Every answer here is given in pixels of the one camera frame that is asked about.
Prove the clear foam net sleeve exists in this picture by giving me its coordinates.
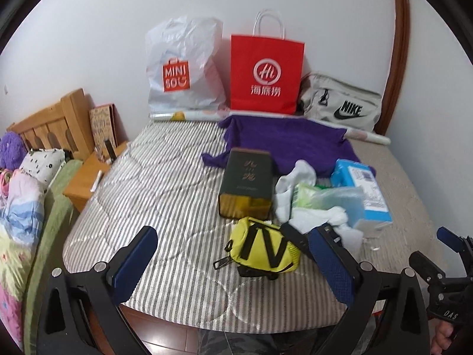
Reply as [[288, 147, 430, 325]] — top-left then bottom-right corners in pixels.
[[309, 187, 365, 227]]

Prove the white cloth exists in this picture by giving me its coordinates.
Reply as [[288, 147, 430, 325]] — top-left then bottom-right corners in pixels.
[[289, 206, 363, 259]]

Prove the green tissue pack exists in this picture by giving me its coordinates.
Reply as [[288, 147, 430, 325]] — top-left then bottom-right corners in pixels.
[[292, 183, 329, 210]]

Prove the white sock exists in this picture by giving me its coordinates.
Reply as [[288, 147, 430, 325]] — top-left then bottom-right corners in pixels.
[[273, 159, 317, 224]]

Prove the yellow black pouch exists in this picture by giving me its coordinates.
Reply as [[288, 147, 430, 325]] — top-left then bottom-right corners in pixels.
[[213, 217, 302, 280]]

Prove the person's right hand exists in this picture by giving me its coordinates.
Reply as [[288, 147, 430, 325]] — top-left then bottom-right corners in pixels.
[[430, 321, 454, 355]]

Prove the green bed sheet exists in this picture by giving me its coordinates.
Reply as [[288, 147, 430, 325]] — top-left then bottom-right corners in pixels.
[[22, 159, 82, 354]]

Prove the colourful floral quilt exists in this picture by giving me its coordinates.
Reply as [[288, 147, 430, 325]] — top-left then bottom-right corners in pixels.
[[1, 170, 45, 348]]

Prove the blue white carton box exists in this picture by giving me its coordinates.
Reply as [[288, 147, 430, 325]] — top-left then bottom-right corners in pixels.
[[330, 159, 393, 238]]

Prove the white spotted pillow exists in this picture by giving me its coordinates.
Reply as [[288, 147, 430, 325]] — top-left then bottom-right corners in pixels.
[[20, 148, 66, 189]]

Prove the rolled patterned mat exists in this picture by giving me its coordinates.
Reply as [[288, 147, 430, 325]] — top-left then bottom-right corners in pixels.
[[149, 110, 391, 146]]

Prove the purple plush toy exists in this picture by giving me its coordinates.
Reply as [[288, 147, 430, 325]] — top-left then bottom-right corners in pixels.
[[1, 131, 27, 171]]

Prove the wooden headboard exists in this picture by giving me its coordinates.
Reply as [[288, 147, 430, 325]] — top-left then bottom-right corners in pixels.
[[7, 88, 95, 160]]

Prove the dark green gold box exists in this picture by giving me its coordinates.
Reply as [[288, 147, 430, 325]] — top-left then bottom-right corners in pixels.
[[218, 148, 273, 220]]

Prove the purple towel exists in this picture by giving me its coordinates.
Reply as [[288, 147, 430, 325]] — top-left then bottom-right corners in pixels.
[[201, 115, 360, 178]]

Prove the grey Nike bag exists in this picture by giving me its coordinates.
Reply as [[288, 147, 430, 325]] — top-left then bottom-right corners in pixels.
[[298, 73, 382, 132]]

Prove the white Miniso plastic bag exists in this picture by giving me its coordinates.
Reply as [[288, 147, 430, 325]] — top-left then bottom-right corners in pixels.
[[145, 16, 226, 118]]

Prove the red Haidilao paper bag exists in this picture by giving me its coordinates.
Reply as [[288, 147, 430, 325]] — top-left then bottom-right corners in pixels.
[[229, 9, 305, 114]]

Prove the brown wooden door frame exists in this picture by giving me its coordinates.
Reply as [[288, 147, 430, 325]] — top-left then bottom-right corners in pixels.
[[374, 0, 410, 135]]

